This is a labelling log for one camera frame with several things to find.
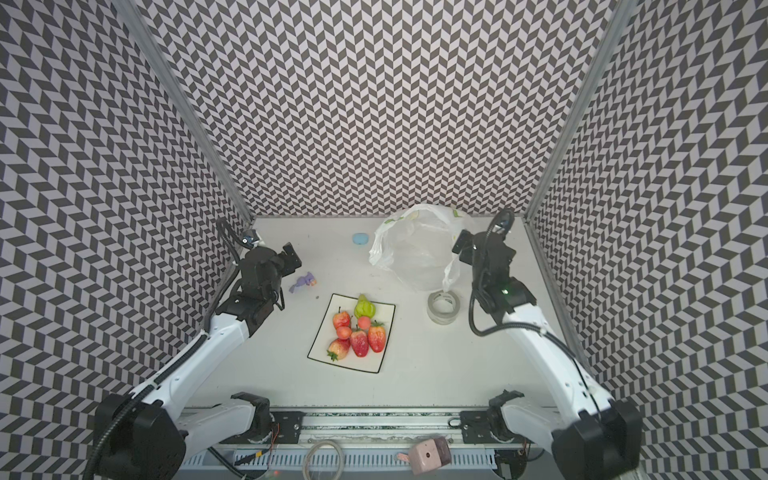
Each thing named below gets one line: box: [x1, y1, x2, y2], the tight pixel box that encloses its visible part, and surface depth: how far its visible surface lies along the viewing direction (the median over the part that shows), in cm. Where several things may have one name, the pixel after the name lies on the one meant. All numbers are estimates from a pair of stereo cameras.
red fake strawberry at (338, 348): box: [326, 338, 351, 361], surface depth 83 cm
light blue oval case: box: [352, 232, 369, 245], surface depth 115 cm
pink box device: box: [397, 436, 452, 475], surface depth 65 cm
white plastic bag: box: [369, 204, 472, 293], surface depth 88 cm
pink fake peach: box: [357, 316, 371, 330], surface depth 87 cm
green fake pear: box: [354, 294, 376, 319], surface depth 89 cm
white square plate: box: [306, 293, 397, 374], surface depth 87 cm
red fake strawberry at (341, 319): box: [332, 306, 351, 329], surface depth 88 cm
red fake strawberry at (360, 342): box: [351, 330, 369, 357], surface depth 84 cm
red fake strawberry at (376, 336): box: [368, 320, 386, 353], surface depth 86 cm
